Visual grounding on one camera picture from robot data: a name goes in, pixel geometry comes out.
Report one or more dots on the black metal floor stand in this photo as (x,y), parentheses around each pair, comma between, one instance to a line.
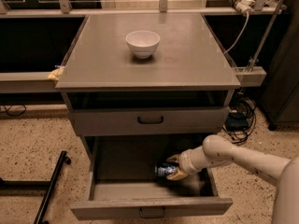
(34,187)

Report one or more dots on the white ceramic bowl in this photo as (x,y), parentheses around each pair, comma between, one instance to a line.
(142,43)

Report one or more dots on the open grey lower drawer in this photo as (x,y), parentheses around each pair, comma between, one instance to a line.
(122,182)

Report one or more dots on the grey drawer cabinet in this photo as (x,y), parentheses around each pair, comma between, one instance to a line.
(142,99)

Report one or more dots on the closed grey upper drawer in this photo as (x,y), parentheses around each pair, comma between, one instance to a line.
(110,122)

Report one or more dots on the grey metal rail frame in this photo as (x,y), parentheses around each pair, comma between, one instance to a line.
(31,81)

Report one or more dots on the blue pepsi can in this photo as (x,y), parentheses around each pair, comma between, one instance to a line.
(164,169)

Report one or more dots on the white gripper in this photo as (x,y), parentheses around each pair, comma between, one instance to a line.
(186,164)

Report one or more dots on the yellow tape scrap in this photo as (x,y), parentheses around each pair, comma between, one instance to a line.
(55,74)

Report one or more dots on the white power strip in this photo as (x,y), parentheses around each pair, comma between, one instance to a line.
(242,6)

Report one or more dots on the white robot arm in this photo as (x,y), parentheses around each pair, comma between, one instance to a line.
(282,173)

